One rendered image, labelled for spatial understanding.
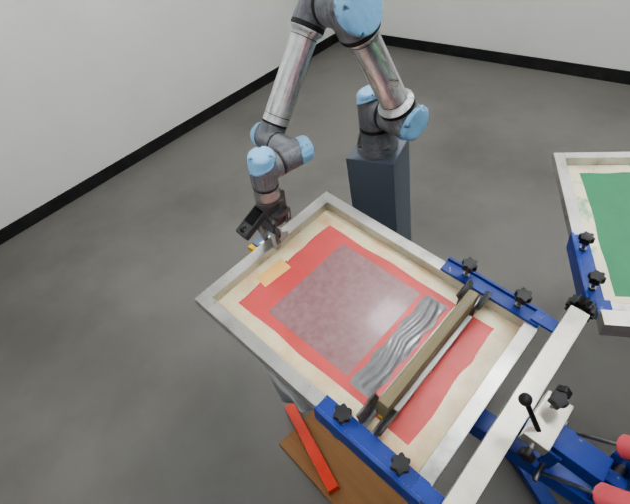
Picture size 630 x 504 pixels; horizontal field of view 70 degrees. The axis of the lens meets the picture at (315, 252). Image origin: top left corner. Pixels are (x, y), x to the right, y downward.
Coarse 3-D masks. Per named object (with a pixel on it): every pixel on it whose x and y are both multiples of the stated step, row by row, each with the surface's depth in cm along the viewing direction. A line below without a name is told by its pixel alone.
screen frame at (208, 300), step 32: (288, 224) 147; (256, 256) 139; (416, 256) 137; (224, 288) 133; (224, 320) 126; (512, 320) 124; (256, 352) 119; (512, 352) 116; (288, 384) 115; (480, 384) 111; (448, 448) 102
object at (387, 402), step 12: (468, 300) 118; (456, 312) 116; (468, 312) 121; (444, 324) 114; (456, 324) 115; (432, 336) 112; (444, 336) 112; (432, 348) 110; (420, 360) 108; (408, 372) 106; (420, 372) 110; (396, 384) 105; (408, 384) 105; (384, 396) 103; (396, 396) 103; (384, 408) 103
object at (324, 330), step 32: (256, 288) 136; (288, 288) 136; (320, 288) 135; (288, 320) 129; (320, 320) 128; (352, 320) 128; (320, 352) 122; (352, 352) 122; (448, 384) 115; (416, 416) 110
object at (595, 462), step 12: (564, 432) 98; (564, 444) 97; (576, 444) 96; (588, 444) 96; (564, 456) 96; (576, 456) 95; (588, 456) 95; (600, 456) 95; (576, 468) 95; (588, 468) 93; (600, 468) 93; (588, 480) 95; (600, 480) 92
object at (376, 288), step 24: (312, 240) 147; (336, 240) 147; (312, 264) 141; (336, 264) 140; (360, 264) 140; (384, 264) 140; (336, 288) 135; (360, 288) 134; (384, 288) 134; (408, 288) 134; (360, 312) 129; (384, 312) 129; (408, 312) 128; (480, 336) 123; (456, 360) 119
